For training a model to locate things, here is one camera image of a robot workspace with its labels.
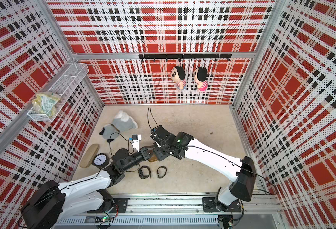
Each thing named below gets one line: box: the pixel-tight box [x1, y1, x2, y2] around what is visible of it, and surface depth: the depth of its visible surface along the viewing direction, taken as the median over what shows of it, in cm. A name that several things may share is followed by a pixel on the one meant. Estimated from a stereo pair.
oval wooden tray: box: [79, 143, 100, 168], surface depth 90 cm
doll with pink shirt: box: [192, 66, 208, 92], surface depth 97 cm
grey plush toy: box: [99, 110, 138, 143], surface depth 100 cm
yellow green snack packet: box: [31, 91, 62, 117], surface depth 64 cm
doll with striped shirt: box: [170, 65, 187, 91], surface depth 95 cm
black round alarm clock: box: [91, 152, 110, 169], surface depth 89 cm
